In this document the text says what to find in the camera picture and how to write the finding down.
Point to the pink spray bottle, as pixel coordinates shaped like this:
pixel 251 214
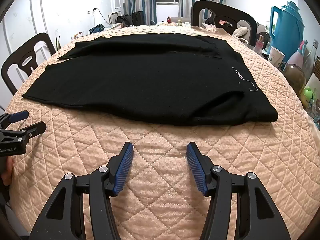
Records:
pixel 297 58

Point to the green plastic bottle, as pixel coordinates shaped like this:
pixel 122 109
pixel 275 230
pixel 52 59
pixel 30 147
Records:
pixel 307 95

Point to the white paper cup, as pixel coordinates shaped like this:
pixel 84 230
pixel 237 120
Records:
pixel 276 56

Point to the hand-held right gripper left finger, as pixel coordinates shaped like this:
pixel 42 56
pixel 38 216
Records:
pixel 123 170

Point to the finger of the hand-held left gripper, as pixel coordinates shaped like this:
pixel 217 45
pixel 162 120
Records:
pixel 33 128
pixel 17 115

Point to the brown glass jar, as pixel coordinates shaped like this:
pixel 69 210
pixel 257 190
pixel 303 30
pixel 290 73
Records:
pixel 295 76

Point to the white box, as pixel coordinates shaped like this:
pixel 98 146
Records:
pixel 313 85

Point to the blue bag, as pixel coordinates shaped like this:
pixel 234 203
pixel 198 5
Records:
pixel 97 28

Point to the person's left hand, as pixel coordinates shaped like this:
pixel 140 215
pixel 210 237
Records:
pixel 8 167

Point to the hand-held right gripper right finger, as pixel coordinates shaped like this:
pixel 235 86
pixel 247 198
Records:
pixel 197 170

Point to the black bag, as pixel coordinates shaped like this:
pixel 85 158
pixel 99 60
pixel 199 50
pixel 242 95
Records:
pixel 124 20

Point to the peach quilted blanket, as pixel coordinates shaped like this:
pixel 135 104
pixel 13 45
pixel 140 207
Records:
pixel 160 137

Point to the pink perfume bottle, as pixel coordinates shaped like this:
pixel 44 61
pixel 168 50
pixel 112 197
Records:
pixel 260 45

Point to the dark wooden chair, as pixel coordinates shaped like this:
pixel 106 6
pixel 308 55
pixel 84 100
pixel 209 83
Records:
pixel 15 60
pixel 200 10

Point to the blue thermos jug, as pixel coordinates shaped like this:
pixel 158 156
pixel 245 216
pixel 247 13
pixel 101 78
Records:
pixel 287 35

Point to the white desk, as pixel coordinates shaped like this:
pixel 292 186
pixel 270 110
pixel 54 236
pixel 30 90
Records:
pixel 115 26

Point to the black pants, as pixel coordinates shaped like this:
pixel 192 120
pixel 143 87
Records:
pixel 150 80

